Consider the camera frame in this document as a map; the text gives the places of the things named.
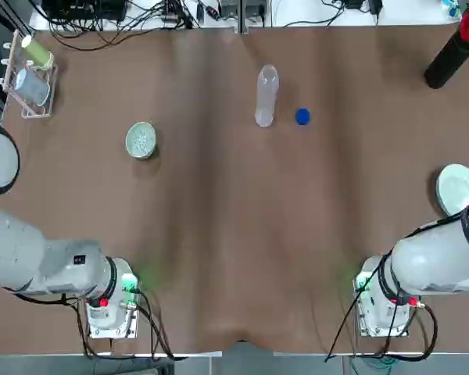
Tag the transparent plastic bottle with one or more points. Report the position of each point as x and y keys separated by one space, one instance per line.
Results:
x=266 y=97

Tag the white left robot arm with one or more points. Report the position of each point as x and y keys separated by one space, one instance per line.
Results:
x=15 y=250

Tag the blue bottle cap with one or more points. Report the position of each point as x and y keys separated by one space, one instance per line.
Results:
x=303 y=116

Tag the heap of small ice cubes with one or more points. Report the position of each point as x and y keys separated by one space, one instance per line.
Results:
x=141 y=141

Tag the pale green bowl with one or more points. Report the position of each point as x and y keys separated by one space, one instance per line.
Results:
x=129 y=150

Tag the grey-black power supply units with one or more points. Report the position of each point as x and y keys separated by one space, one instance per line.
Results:
x=230 y=8

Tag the black usb hub with plugs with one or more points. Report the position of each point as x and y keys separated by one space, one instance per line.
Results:
x=176 y=17

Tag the pale green plate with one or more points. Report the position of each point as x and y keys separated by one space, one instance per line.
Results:
x=453 y=187

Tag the blue and white paper cup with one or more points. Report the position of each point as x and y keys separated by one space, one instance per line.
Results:
x=33 y=88

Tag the large black electronics box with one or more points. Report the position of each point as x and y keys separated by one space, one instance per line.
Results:
x=86 y=9

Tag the green paper cup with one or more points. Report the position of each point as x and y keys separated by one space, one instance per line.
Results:
x=37 y=51

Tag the clear wood-framed cup rack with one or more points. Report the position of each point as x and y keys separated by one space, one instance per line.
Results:
x=11 y=91

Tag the black cylindrical vase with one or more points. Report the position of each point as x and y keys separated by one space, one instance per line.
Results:
x=447 y=62

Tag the aluminium frame post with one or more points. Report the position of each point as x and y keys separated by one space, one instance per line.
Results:
x=244 y=21

